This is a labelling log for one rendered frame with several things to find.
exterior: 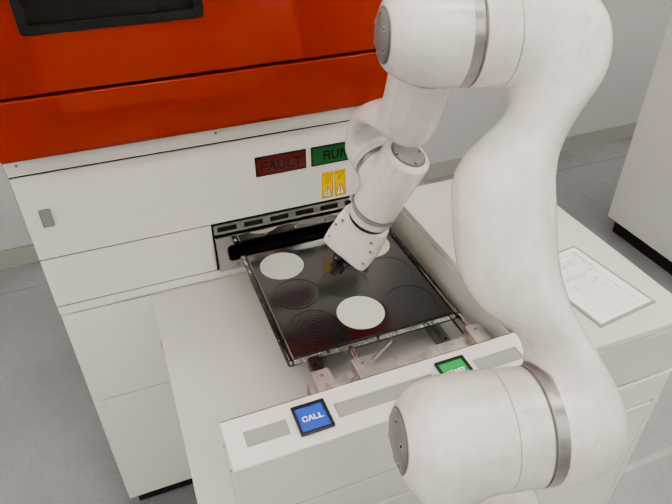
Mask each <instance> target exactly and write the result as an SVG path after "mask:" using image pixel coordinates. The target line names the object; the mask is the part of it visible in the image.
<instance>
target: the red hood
mask: <svg viewBox="0 0 672 504"><path fill-rule="evenodd" d="M382 1H383V0H0V163H1V164H8V163H14V162H20V161H26V160H32V159H38V158H44V157H51V156H57V155H63V154H69V153H75V152H81V151H87V150H93V149H99V148H106V147H112V146H118V145H124V144H130V143H136V142H142V141H148V140H154V139H161V138H167V137H173V136H179V135H185V134H191V133H197V132H203V131H209V130H215V129H222V128H228V127H234V126H240V125H246V124H252V123H258V122H264V121H270V120H277V119H283V118H289V117H295V116H301V115H307V114H313V113H319V112H325V111H332V110H338V109H344V108H350V107H356V106H361V105H363V104H365V103H367V102H370V101H373V100H376V99H380V98H383V95H384V90H385V85H386V81H387V76H388V73H387V72H386V71H385V70H384V69H383V67H382V66H381V65H380V63H379V61H378V58H377V55H376V50H375V44H374V42H373V39H374V29H375V24H374V23H375V18H376V17H377V13H378V10H379V7H380V5H381V3H382Z"/></svg>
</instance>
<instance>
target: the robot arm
mask: <svg viewBox="0 0 672 504"><path fill-rule="evenodd" d="M374 24H375V29H374V39H373V42H374V44H375V50H376V55H377V58H378V61H379V63H380V65H381V66H382V67H383V69H384V70H385V71H386V72H387V73H388V76H387V81H386V85H385V90H384V95H383V98H380V99H376V100H373V101H370V102H367V103H365V104H363V105H361V106H360V107H359V108H357V109H356V110H355V111H354V113H353V114H352V116H351V118H350V120H349V124H348V128H347V133H346V139H345V151H346V155H347V157H348V160H349V161H350V163H351V165H352V166H353V168H354V170H355V171H356V173H357V174H358V176H359V181H360V185H359V188H358V190H357V192H356V194H355V195H354V194H352V195H351V196H350V198H349V200H350V201H351V203H350V204H348V205H347V206H346V207H345V208H344V209H343V210H342V211H341V212H340V214H339V215H338V216H337V218H336V219H335V221H334V222H333V224H332V225H331V227H330V228H329V230H328V231H327V233H326V235H325V237H324V241H325V243H326V244H327V245H328V246H329V247H330V248H331V249H332V250H333V253H334V255H333V259H334V260H333V261H332V263H331V265H330V267H332V268H331V270H330V272H329V274H331V275H332V274H333V277H334V278H335V277H336V276H337V275H338V274H340V275H342V274H343V273H344V272H345V271H346V269H347V268H348V267H355V268H356V269H358V270H361V271H365V272H367V271H368V270H369V269H370V267H371V263H372V261H373V260H374V259H375V258H376V257H377V255H378V253H379V252H380V250H381V248H382V246H383V244H384V242H385V240H386V237H387V235H388V232H389V228H390V226H391V225H392V223H393V222H394V220H395V219H396V217H397V216H398V214H399V213H400V211H401V210H402V208H403V207H404V205H405V204H406V202H407V201H408V199H409V198H410V196H411V195H412V193H413V192H414V190H415V189H416V187H417V186H418V184H419V183H420V181H421V180H422V178H423V177H424V175H425V174H426V172H427V171H428V169H429V159H428V157H427V155H426V153H425V152H424V151H423V150H422V149H421V148H420V147H419V146H421V145H423V144H424V143H426V142H427V141H428V140H429V139H430V137H431V136H432V135H433V133H434V131H435V129H436V127H437V125H438V122H439V120H440V117H441V114H442V111H443V109H444V106H445V103H446V101H447V98H448V95H449V93H450V90H451V88H501V89H503V90H504V92H505V94H506V97H507V106H506V109H505V112H504V114H503V115H502V117H501V118H500V120H499V121H498V122H497V123H496V124H495V125H494V126H493V127H492V128H491V129H490V130H489V131H488V132H487V133H486V134H485V135H484V136H483V137H482V138H481V139H480V140H479V141H478V142H476V143H475V144H474V145H473V146H472V147H471V148H470V150H469V151H468V152H467V153H466V154H465V156H464V157H463V158H462V160H461V161H460V163H459V164H458V166H457V169H456V171H455V173H454V177H453V181H452V188H451V210H452V229H453V241H454V249H455V257H456V262H457V266H458V270H459V274H460V276H461V279H462V281H463V283H464V285H465V287H466V289H467V291H468V292H469V294H470V295H471V297H472V298H473V299H474V300H475V302H476V303H477V304H478V305H479V306H480V307H481V308H483V309H484V310H485V311H486V312H488V313H489V314H490V315H492V316H493V317H495V318H496V319H498V320H499V321H501V322H502V323H504V324H505V325H507V326H508V327H509V328H511V329H512V330H513V331H514V332H515V334H516V335H517V336H518V338H519V340H520V342H521V345H522V348H523V352H524V358H523V362H522V364H521V365H518V366H509V367H498V368H488V369H478V370H467V371H457V372H449V373H443V374H437V375H433V376H429V377H426V378H423V379H420V380H418V381H416V382H414V383H412V384H411V385H409V386H408V387H407V388H406V389H405V390H404V391H403V392H402V393H401V394H400V395H399V397H398V399H397V400H396V402H395V404H394V406H393V408H392V411H391V413H390V416H389V429H388V438H389V440H390V445H391V449H392V453H393V459H394V462H396V465H397V467H398V470H399V472H400V474H401V476H402V478H403V480H404V482H405V483H406V485H407V486H408V488H409V489H410V491H411V492H412V493H413V495H414V496H415V497H416V498H417V499H418V500H419V501H420V502H421V503H422V504H539V501H538V497H537V494H536V492H535V490H538V489H546V488H553V487H561V486H569V485H575V484H581V483H585V482H589V481H592V480H595V479H598V478H600V477H602V476H604V475H605V474H607V473H608V472H610V471H611V470H612V469H613V468H614V467H615V466H616V465H617V464H618V463H619V461H620V460H621V458H622V456H623V454H624V452H625V448H626V445H627V440H628V420H627V414H626V410H625V406H624V403H623V400H622V397H621V395H620V393H619V390H618V388H617V386H616V384H615V382H614V380H613V378H612V376H611V375H610V373H609V371H608V369H607V367H606V366H605V364H604V362H603V361H602V359H601V357H600V356H599V354H598V352H597V351H596V349H595V347H594V346H593V344H592V343H591V341H590V339H589V337H588V336H587V334H586V332H585V330H584V329H583V327H582V325H581V323H580V321H579V319H578V317H577V316H576V314H575V311H574V309H573V307H572V304H571V302H570V300H569V297H568V294H567V291H566V288H565V285H564V281H563V277H562V273H561V267H560V260H559V251H558V231H557V204H556V171H557V163H558V158H559V154H560V151H561V148H562V145H563V142H564V140H565V138H566V135H567V133H568V131H569V130H570V128H571V126H572V124H573V123H574V121H575V120H576V118H577V116H578V115H579V113H580V112H581V110H582V109H583V107H584V106H585V105H586V103H587V102H588V100H589V99H590V98H591V96H592V95H593V94H594V92H595V91H596V90H597V88H598V87H599V85H600V83H601V82H602V80H603V78H604V76H605V74H606V72H607V69H608V66H609V63H610V59H611V54H612V49H613V31H612V24H611V20H610V17H609V14H608V12H607V10H606V8H605V6H604V5H603V3H602V2H601V1H600V0H383V1H382V3H381V5H380V7H379V10H378V13H377V17H376V18H375V23H374Z"/></svg>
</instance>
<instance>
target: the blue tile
mask: <svg viewBox="0 0 672 504"><path fill-rule="evenodd" d="M294 412H295V414H296V417H297V419H298V421H299V424H300V426H301V429H302V431H303V432H306V431H309V430H312V429H315V428H318V427H321V426H324V425H327V424H331V422H330V420H329V418H328V415H327V413H326V411H325V409H324V407H323V405H322V403H321V402H320V403H316V404H313V405H310V406H307V407H304V408H300V409H297V410H295V411H294Z"/></svg>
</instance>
